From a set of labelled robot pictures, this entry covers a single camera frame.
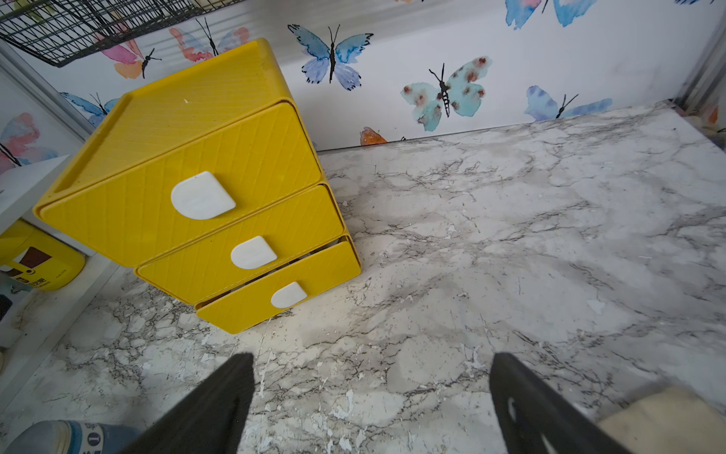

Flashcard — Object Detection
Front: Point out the yellow toy on shelf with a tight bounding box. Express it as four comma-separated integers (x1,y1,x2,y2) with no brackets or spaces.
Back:
1,219,86,291

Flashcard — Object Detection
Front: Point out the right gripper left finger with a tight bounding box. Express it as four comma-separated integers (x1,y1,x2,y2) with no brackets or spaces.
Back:
122,353,255,454

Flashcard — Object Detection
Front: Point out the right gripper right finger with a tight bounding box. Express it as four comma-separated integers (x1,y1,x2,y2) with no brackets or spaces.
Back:
489,352,628,453

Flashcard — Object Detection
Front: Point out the yellow drawer cabinet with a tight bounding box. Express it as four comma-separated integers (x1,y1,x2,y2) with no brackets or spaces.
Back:
34,39,361,334

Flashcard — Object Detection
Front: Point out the black wire wall basket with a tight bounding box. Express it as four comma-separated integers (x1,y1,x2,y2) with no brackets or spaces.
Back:
1,0,234,67

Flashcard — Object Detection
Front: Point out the beige work glove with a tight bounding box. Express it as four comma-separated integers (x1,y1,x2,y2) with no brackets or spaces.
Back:
597,387,725,454

